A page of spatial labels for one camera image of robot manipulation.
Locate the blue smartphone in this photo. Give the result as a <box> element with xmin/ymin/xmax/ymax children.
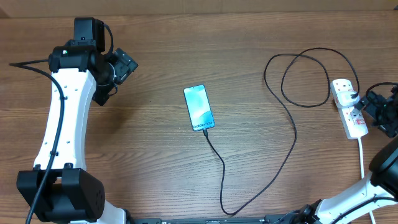
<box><xmin>183</xmin><ymin>85</ymin><xmax>215</xmax><ymax>131</ymax></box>

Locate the black charger cable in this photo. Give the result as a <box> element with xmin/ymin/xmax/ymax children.
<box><xmin>202</xmin><ymin>47</ymin><xmax>361</xmax><ymax>217</ymax></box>

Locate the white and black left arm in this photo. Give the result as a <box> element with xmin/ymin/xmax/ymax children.
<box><xmin>16</xmin><ymin>17</ymin><xmax>137</xmax><ymax>223</ymax></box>

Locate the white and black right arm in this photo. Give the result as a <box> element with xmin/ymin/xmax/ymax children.
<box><xmin>290</xmin><ymin>87</ymin><xmax>397</xmax><ymax>223</ymax></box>

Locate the white charger plug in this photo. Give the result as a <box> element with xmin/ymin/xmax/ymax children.
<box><xmin>335</xmin><ymin>91</ymin><xmax>359</xmax><ymax>108</ymax></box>

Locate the white power strip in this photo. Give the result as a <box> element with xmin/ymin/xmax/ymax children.
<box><xmin>330</xmin><ymin>79</ymin><xmax>368</xmax><ymax>139</ymax></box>

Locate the white power strip cord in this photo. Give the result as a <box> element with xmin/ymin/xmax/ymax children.
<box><xmin>357</xmin><ymin>138</ymin><xmax>377</xmax><ymax>224</ymax></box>

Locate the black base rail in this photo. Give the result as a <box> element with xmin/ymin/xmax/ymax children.
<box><xmin>126</xmin><ymin>210</ymin><xmax>299</xmax><ymax>224</ymax></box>

